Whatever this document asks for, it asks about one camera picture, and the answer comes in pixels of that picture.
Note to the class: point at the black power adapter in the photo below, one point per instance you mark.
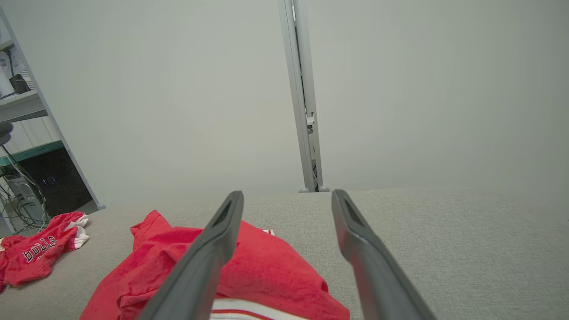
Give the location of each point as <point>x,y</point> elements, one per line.
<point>19,83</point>

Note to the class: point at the white metal shelf rack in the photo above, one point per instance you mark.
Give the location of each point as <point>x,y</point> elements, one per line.
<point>22,100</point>

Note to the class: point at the black mesh computer case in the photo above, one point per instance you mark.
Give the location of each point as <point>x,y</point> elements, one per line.
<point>58,182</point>

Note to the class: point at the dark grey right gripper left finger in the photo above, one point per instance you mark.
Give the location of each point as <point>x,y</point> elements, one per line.
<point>200,271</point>

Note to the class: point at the dark grey rounded object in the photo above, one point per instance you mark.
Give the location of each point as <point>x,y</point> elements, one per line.
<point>4,132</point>

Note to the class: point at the grey partition end frame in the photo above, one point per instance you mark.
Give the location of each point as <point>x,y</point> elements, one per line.
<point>53,120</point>

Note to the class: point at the grey partition joint post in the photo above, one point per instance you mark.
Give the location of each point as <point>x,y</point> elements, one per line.
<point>304,89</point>

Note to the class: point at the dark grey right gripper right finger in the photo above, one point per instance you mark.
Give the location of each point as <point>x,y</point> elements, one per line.
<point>378,275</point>

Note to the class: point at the white box device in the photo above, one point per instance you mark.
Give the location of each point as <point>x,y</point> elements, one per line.
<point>5,75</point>

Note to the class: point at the red Bulls 23 garment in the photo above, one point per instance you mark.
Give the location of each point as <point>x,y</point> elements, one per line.
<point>35,258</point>

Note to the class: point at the red t-shirt with white sleeves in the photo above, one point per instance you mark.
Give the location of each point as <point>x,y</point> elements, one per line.
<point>271,271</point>

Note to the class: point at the grey computer tower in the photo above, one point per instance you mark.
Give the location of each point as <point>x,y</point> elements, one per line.
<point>24,200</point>

